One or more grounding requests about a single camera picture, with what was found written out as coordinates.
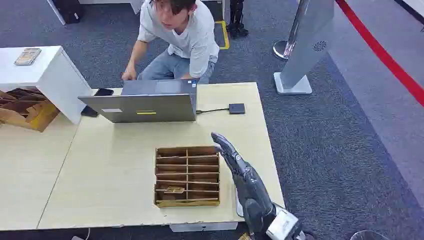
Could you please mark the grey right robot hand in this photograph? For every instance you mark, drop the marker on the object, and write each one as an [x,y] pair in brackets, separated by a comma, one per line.
[250,192]

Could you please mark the wooden slotted card box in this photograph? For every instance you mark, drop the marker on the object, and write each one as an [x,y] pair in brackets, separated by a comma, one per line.
[187,202]

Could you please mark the printed card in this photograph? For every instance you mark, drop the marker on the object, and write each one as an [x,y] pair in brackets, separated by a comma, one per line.
[174,190]

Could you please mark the small black hub box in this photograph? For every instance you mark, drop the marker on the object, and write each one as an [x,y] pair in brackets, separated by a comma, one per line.
[236,108]

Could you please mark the clear glass dome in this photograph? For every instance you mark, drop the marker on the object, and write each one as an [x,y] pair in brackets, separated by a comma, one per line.
[367,236]

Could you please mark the grey open laptop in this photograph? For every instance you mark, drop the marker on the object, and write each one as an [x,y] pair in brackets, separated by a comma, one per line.
[142,109]

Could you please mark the yellow floor tape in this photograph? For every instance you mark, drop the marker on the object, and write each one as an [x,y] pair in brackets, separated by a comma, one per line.
[226,36]

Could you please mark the grey kiosk stand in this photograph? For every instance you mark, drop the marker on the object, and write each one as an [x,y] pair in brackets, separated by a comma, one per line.
[304,43]

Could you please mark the person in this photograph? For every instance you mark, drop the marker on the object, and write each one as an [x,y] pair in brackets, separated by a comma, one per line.
[192,36]

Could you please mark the black robot legs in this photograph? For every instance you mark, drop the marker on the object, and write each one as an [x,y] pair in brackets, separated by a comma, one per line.
[236,16]

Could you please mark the black smartphone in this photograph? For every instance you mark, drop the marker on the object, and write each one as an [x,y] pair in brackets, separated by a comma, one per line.
[103,92]

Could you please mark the red barrier belt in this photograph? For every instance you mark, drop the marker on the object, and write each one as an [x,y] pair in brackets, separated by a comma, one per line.
[381,53]

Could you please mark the white stand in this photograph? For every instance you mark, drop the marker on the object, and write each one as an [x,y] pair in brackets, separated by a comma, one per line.
[63,82]

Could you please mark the brown cardboard box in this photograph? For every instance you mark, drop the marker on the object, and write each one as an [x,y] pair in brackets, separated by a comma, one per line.
[36,116]

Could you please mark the black bin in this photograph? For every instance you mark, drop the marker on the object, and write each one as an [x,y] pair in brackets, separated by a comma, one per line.
[68,10]

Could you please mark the stack of printed cards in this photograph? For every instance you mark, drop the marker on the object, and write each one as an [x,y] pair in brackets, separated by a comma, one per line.
[28,56]

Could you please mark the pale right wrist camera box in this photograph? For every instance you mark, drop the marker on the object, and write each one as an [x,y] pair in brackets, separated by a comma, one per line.
[281,225]

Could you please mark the chrome stanchion post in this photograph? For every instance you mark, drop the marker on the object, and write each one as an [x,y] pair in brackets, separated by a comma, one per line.
[281,49]

